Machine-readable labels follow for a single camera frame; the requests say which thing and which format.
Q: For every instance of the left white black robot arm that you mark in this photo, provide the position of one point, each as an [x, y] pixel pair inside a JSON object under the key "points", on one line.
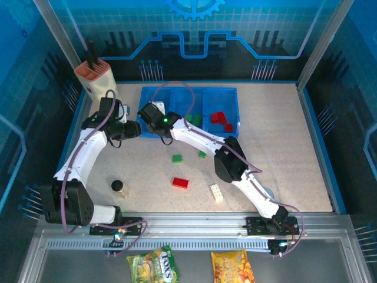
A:
{"points": [[73, 206]]}

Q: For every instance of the small bottle with black cap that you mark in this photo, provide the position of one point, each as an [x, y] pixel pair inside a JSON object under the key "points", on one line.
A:
{"points": [[117, 186]]}

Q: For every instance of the long white lego brick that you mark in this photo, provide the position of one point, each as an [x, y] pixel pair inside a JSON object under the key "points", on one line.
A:
{"points": [[216, 193]]}

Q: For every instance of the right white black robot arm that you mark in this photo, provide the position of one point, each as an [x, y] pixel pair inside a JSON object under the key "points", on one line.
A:
{"points": [[229, 165]]}

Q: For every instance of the grey metal shelf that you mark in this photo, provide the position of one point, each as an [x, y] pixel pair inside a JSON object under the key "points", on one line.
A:
{"points": [[88, 265]]}

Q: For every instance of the aluminium front frame beam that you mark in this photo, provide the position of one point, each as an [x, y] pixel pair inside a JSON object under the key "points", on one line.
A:
{"points": [[191, 221]]}

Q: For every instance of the green Fox's candy bag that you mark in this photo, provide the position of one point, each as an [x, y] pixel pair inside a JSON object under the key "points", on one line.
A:
{"points": [[153, 265]]}

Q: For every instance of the beige knife block orange rim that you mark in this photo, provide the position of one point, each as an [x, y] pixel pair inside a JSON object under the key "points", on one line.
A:
{"points": [[94, 82]]}

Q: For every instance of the small lit control board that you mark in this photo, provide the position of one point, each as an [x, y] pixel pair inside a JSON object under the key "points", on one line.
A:
{"points": [[281, 246], [117, 237]]}

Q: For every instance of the blue three-compartment bin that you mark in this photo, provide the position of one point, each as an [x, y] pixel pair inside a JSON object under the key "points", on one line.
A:
{"points": [[179, 103]]}

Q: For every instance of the yellow snack bag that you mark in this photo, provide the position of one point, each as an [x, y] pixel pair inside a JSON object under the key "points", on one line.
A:
{"points": [[232, 268]]}

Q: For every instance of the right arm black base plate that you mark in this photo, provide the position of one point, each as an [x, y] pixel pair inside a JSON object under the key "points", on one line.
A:
{"points": [[254, 225]]}

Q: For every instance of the long red lego brick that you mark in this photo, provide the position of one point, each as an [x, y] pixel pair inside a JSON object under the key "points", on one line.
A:
{"points": [[214, 118], [180, 182]]}

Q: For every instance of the long green lego brick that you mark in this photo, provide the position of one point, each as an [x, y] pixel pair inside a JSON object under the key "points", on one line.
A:
{"points": [[196, 119]]}

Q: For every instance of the blue table edge strip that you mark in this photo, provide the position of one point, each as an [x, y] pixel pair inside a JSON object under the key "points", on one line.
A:
{"points": [[75, 118], [317, 132]]}

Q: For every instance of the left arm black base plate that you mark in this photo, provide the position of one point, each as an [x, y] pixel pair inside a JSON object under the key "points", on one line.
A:
{"points": [[134, 222]]}

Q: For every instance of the metal tin can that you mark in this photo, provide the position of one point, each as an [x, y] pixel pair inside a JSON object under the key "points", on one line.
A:
{"points": [[269, 193]]}

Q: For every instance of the aluminium frame post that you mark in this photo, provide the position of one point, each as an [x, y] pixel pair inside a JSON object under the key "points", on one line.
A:
{"points": [[324, 38], [56, 26]]}

